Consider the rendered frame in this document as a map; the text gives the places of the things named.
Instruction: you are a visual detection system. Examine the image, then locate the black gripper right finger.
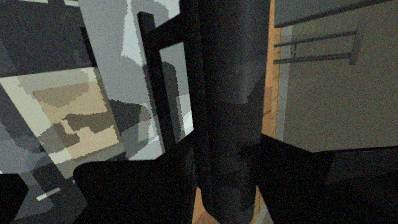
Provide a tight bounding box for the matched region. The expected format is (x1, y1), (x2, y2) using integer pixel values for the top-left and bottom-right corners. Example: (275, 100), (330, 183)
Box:
(257, 133), (398, 224)

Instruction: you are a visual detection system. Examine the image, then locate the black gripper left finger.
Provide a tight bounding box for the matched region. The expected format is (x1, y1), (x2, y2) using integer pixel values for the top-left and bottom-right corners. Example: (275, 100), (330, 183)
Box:
(73, 130), (199, 224)

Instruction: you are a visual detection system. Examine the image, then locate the dark grey flat mat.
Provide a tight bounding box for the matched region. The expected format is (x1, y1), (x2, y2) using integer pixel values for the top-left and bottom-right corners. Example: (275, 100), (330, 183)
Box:
(0, 0), (97, 224)

